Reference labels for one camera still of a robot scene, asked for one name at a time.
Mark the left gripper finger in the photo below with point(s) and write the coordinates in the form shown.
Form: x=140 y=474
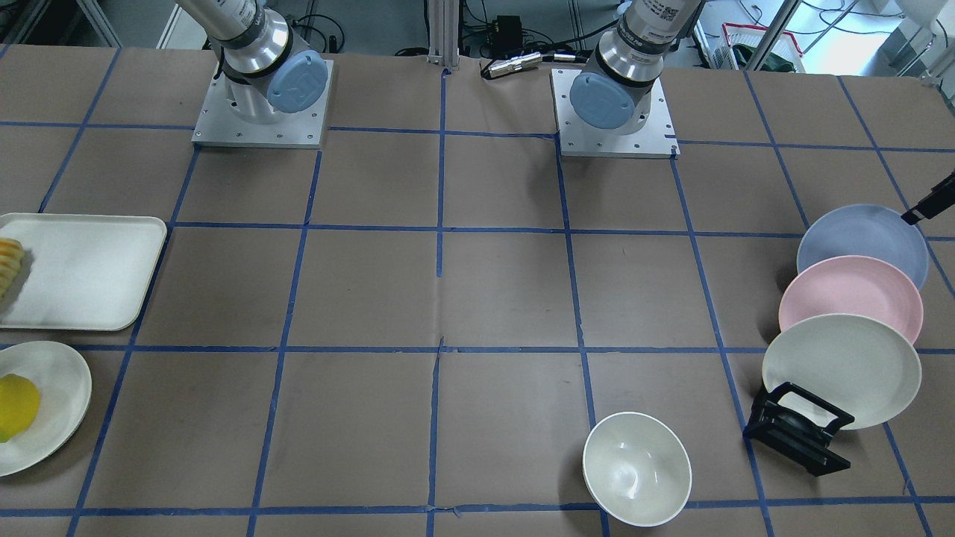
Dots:
x=938 y=200

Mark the blue plate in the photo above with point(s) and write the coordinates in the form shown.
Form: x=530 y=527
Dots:
x=868 y=230

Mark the spiral bread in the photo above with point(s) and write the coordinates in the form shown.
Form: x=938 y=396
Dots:
x=12 y=257

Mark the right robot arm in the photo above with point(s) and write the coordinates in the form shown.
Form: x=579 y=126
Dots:
x=265 y=71

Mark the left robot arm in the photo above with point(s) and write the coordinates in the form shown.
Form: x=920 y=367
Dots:
x=629 y=58

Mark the pink plate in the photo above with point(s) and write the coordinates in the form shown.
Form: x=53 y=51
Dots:
x=854 y=284

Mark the cream plate in rack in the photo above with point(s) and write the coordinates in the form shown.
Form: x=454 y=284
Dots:
x=856 y=363

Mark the black plate rack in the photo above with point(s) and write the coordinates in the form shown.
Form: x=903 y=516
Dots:
x=792 y=434

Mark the white plate with lemon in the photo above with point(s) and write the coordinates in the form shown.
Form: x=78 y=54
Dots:
x=64 y=382

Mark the cream bowl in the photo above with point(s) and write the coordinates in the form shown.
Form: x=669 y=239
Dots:
x=637 y=469

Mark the cream tray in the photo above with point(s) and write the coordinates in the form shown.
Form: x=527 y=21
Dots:
x=81 y=272

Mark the yellow lemon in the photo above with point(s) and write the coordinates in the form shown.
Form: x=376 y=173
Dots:
x=20 y=401

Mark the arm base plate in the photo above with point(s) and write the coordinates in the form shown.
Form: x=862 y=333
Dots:
x=261 y=130
x=648 y=133

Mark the aluminium frame post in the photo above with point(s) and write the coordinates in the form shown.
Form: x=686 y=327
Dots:
x=443 y=27

